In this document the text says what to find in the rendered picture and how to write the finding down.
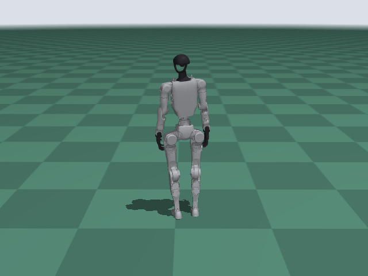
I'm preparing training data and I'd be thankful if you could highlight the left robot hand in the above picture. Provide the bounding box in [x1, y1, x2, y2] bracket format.
[155, 132, 164, 151]

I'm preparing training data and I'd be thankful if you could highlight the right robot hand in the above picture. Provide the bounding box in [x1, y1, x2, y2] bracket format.
[202, 126, 210, 147]

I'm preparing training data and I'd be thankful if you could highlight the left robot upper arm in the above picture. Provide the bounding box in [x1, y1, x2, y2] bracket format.
[159, 82, 172, 116]

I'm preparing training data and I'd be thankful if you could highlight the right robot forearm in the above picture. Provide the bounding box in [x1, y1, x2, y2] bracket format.
[200, 103, 210, 130]

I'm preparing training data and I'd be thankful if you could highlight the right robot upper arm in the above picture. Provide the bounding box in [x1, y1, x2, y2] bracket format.
[196, 79, 207, 110]

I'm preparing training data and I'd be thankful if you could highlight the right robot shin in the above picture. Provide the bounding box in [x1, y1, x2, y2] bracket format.
[191, 168, 201, 209]

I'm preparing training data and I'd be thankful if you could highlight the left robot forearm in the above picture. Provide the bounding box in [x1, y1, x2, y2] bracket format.
[155, 108, 166, 135]

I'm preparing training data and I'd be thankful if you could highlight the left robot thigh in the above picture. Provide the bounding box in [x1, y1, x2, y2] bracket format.
[163, 130, 180, 181]

